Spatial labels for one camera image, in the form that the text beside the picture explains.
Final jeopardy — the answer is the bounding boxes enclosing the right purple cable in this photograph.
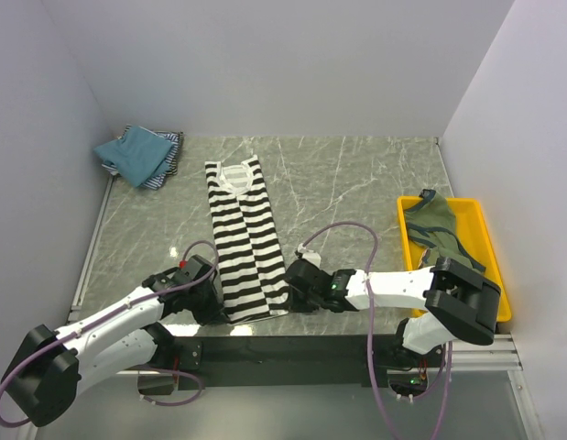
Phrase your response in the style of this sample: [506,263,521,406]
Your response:
[300,221,453,440]

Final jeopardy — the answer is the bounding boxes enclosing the black white striped tank top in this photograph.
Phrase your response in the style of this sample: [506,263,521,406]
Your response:
[205,156,289,324]

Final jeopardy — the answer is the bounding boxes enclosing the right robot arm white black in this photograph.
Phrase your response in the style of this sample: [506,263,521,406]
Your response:
[284,258,501,370]

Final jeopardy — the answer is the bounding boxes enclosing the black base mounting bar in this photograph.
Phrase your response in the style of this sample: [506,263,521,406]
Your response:
[140,334,447,396]

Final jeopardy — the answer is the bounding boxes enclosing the purple cable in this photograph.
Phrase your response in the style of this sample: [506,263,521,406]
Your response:
[0,239,220,430]
[300,221,453,440]

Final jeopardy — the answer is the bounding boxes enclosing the aluminium frame rail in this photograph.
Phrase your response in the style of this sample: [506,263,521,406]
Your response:
[66,176,114,324]

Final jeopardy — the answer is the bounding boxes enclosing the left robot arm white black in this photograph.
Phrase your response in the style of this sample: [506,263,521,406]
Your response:
[0,255,222,427]

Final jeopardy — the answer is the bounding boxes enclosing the folded black striped garment underneath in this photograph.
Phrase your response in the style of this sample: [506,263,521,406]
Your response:
[166,132,184,176]

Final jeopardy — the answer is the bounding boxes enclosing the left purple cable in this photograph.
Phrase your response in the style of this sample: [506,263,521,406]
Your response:
[0,239,220,430]

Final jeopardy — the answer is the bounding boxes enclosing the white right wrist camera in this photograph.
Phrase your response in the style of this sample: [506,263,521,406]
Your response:
[295,243,322,268]

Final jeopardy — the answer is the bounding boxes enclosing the folded blue striped tank top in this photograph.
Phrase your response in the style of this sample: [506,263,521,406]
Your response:
[94,126,182,190]

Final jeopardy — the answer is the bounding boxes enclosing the dark green garment in bin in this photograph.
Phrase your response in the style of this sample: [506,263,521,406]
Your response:
[404,189,485,274]

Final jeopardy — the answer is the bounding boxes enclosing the yellow plastic bin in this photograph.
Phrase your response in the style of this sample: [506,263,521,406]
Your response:
[397,195,512,324]

